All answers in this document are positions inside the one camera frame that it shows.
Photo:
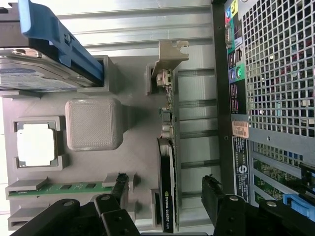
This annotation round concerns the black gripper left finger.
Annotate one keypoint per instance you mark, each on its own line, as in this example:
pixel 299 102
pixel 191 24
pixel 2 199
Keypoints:
pixel 110 216

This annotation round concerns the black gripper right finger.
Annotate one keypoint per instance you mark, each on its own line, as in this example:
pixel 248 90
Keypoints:
pixel 231 216

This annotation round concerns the green RAM stick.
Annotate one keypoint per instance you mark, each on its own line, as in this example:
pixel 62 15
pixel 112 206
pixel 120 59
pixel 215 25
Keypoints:
pixel 61 188

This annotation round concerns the blue case latch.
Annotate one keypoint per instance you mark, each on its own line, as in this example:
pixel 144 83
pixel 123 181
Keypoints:
pixel 295 206

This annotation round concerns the grey plastic parts rack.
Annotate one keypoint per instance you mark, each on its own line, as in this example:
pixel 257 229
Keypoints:
pixel 137 152

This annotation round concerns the silver CPU chip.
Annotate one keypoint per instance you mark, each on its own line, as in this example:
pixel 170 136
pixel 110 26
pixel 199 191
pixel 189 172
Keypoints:
pixel 35 145

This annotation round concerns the open dark grey PC case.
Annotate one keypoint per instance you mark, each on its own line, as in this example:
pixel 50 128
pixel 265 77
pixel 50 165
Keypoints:
pixel 270 73

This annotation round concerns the hard disk in blue carrier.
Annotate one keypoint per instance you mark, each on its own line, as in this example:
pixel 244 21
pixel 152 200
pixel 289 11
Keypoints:
pixel 37 76

